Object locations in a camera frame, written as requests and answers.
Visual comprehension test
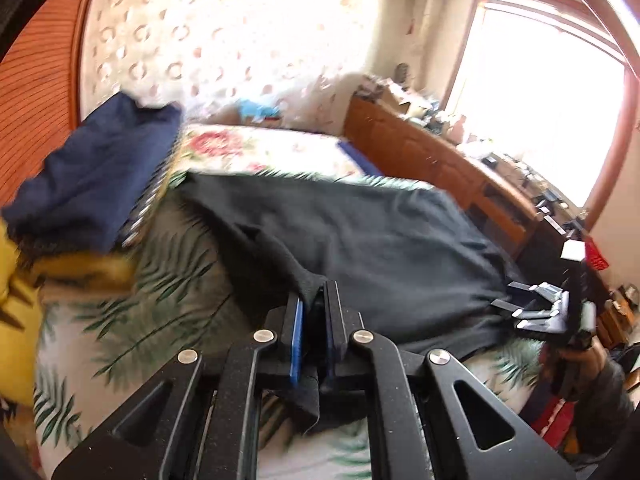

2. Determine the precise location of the black t-shirt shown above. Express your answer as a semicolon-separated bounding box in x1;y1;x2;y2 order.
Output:
171;169;539;434

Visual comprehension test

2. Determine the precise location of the person's right hand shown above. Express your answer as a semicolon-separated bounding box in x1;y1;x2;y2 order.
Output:
540;336;608;402

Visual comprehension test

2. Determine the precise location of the red basket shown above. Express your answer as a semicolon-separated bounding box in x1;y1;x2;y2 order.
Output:
585;237;610;271

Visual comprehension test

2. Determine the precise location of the wooden sideboard cabinet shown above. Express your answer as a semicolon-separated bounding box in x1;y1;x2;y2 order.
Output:
343;96;566;282

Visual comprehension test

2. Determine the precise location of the palm leaf bed sheet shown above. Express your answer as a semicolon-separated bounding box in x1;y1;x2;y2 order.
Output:
34;170;540;479

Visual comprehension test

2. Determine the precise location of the floral blanket with navy border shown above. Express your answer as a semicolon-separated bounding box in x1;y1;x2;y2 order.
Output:
172;124;381;178

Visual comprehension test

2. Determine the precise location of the window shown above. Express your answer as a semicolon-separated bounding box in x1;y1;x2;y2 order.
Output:
444;0;639;229

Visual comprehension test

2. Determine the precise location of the cardboard box with blue items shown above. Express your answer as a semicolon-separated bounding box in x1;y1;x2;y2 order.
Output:
238;100;282;128

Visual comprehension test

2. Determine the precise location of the open cardboard box on cabinet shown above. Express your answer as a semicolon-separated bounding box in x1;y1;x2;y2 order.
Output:
373;78;428;117

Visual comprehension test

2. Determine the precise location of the navy folded garment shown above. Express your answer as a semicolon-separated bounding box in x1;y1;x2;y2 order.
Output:
2;92;182;254

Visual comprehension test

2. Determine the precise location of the yellow pillow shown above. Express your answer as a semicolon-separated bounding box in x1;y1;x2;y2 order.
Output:
0;222;43;408

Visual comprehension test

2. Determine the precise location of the circle patterned sheer curtain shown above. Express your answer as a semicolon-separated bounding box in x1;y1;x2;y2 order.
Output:
79;0;392;134

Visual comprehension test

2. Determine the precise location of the wooden louvered wardrobe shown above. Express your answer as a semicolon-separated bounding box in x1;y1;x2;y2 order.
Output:
1;0;90;205

